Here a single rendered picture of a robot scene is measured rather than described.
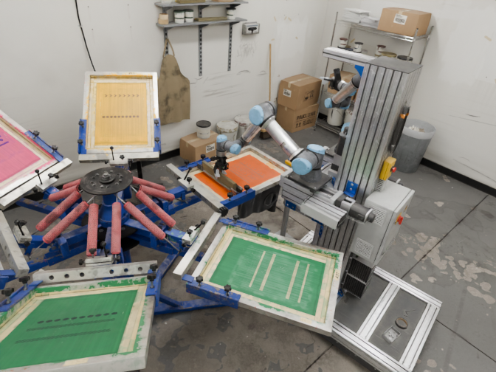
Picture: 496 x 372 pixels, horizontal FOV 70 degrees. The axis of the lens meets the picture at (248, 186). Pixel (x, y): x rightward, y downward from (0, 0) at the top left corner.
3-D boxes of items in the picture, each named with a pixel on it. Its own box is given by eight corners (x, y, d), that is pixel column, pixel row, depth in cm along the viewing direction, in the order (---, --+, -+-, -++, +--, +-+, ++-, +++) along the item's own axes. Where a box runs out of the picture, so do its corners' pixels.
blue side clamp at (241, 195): (250, 194, 271) (251, 187, 267) (255, 197, 268) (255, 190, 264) (219, 208, 254) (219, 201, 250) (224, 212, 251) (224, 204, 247)
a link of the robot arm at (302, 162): (322, 161, 221) (266, 97, 226) (311, 170, 210) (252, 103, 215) (311, 170, 229) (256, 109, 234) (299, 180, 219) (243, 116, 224)
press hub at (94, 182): (142, 287, 307) (122, 151, 231) (165, 317, 283) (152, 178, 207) (98, 311, 284) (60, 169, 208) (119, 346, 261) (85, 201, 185)
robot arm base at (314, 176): (325, 176, 240) (328, 164, 234) (314, 185, 230) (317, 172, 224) (306, 168, 248) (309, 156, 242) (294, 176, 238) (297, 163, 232)
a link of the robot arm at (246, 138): (275, 93, 233) (240, 136, 269) (266, 97, 226) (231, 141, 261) (286, 106, 232) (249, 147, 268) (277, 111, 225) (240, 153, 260)
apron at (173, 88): (188, 116, 479) (186, 35, 420) (191, 119, 475) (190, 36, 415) (153, 125, 448) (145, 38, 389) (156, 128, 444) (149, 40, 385)
